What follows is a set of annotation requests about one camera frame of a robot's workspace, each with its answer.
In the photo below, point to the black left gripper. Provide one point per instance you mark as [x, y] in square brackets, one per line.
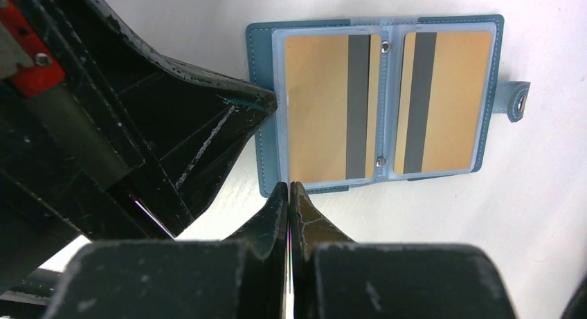
[62, 147]

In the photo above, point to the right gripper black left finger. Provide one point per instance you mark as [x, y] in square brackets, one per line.
[261, 277]

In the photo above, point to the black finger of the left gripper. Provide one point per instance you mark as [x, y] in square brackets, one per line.
[190, 124]

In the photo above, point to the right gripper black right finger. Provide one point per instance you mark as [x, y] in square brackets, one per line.
[308, 228]

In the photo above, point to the blue leather card holder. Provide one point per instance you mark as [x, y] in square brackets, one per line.
[265, 43]

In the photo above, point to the gold card left sleeve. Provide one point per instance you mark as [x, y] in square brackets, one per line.
[332, 84]

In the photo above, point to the gold card sleeve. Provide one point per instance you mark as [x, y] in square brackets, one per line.
[332, 84]
[441, 93]

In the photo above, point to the gold card right sleeve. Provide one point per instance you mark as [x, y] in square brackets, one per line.
[441, 93]

